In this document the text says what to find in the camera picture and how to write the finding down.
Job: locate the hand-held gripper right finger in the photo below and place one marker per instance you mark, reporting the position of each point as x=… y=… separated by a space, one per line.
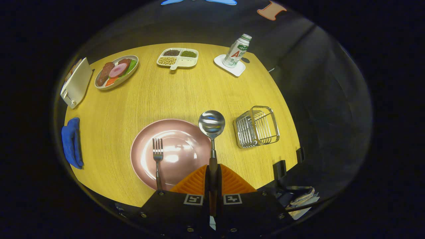
x=252 y=212

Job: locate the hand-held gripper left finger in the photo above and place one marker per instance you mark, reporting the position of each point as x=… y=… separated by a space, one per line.
x=172 y=212

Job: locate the black table clamp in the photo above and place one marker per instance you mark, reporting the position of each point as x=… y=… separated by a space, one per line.
x=300 y=155
x=279 y=169

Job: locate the pale crumpled bag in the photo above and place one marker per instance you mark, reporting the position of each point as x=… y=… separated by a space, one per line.
x=303 y=202

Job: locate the pink round plate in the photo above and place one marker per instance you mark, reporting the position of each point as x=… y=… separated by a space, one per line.
x=142 y=159

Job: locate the blue cloth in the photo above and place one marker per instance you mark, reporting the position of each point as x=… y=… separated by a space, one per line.
x=71 y=142

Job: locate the white square coaster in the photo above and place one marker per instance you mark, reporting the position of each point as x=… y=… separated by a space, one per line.
x=237 y=70

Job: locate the white oval plate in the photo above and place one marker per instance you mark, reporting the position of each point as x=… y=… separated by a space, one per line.
x=127 y=77

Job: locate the orange tomato slice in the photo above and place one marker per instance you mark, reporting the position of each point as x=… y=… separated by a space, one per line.
x=111 y=81

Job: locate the white divided dish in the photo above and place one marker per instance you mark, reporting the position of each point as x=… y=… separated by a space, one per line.
x=189 y=62

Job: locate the green lettuce leaf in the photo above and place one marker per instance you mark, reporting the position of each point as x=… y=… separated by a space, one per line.
x=131 y=66

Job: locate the heap of yellow soybeans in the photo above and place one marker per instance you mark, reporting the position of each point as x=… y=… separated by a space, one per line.
x=167 y=60

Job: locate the pink ham slice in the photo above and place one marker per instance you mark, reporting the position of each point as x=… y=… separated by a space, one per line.
x=118 y=70

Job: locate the long brown meat piece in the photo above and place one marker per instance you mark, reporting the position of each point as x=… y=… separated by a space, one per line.
x=104 y=73

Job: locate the small brown meat piece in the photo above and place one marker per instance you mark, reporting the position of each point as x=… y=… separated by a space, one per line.
x=125 y=61

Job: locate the heap of green beans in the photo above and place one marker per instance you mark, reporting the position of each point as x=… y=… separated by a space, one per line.
x=188 y=54

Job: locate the heap of dark beans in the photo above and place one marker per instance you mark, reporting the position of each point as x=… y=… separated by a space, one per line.
x=171 y=52

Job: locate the white bottle green cap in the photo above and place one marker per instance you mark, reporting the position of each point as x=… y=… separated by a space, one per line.
x=236 y=53

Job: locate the white toaster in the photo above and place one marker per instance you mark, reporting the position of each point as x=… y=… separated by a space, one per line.
x=78 y=83

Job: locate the brown toast slice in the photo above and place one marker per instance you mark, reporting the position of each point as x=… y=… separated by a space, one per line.
x=73 y=68

